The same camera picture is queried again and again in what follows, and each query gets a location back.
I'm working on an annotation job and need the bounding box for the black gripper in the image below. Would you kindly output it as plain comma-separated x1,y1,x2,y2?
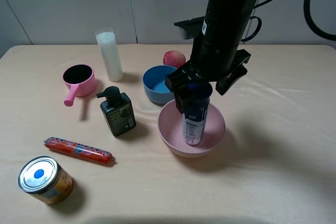
165,31,251,114

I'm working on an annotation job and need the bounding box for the navy and white spray bottle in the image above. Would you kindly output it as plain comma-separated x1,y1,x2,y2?
183,82,213,145

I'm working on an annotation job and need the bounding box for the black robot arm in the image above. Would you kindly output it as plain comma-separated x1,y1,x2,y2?
165,0,335,113

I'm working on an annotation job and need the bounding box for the red apple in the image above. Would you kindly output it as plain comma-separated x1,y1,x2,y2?
163,50,186,68

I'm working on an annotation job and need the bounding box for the blue plastic bowl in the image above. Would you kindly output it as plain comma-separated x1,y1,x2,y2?
142,65,176,104

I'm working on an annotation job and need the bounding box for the large pink bowl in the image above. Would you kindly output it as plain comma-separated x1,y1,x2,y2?
157,100,226,158

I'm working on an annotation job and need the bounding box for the black pump soap bottle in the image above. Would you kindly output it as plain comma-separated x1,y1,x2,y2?
96,86,136,137

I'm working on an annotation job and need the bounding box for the tall white candle jar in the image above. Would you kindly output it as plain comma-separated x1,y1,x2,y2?
95,28,123,82

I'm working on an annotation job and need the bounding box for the red packaged sausage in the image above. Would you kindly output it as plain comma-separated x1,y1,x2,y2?
44,137,116,165

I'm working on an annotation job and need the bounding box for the beige tablecloth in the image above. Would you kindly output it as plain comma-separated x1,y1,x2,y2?
1,44,335,223

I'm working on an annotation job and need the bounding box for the tin can with orange label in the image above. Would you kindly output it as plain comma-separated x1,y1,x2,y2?
18,156,72,205

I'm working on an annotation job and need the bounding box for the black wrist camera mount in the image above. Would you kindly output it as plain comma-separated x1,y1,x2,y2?
174,16,205,40

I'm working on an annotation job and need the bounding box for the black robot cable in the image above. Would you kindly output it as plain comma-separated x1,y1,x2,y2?
241,0,336,44

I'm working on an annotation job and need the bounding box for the pink pot with handle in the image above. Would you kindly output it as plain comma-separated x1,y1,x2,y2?
62,64,98,106

